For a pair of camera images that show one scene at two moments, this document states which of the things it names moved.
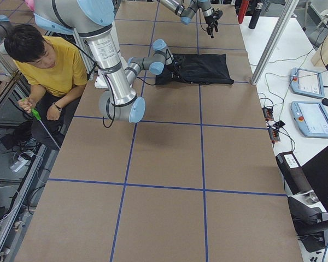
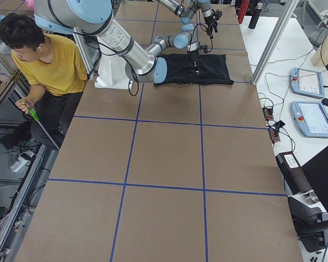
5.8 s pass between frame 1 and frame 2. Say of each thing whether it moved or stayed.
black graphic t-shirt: stayed
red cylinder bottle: stayed
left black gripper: stayed
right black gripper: moved
